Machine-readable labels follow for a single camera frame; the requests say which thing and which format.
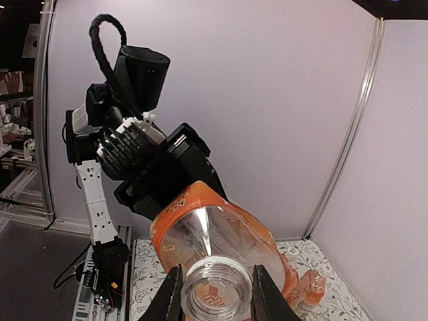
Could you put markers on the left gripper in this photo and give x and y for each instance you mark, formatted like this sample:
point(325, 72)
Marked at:
point(152, 174)

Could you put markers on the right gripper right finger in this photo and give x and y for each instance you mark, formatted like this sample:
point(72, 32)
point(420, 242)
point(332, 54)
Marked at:
point(267, 302)

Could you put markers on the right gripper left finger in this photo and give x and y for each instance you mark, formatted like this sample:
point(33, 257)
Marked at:
point(166, 304)

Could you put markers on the large orange juice bottle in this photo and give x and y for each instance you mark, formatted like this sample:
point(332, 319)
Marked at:
point(217, 243)

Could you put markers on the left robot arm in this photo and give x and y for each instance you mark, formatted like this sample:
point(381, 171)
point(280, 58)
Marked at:
point(131, 93)

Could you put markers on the orange bottle back left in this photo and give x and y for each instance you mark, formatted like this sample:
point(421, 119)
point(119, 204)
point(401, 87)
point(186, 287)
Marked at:
point(308, 293)

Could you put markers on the orange bottle back right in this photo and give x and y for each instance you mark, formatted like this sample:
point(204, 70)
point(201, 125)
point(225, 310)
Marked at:
point(325, 270)

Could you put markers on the floral patterned table mat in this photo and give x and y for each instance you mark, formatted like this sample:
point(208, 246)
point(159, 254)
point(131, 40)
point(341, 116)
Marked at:
point(338, 302)

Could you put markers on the front aluminium rail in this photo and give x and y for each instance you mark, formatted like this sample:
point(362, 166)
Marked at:
point(92, 286)

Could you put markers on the left aluminium frame post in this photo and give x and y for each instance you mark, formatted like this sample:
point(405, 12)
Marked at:
point(358, 113)

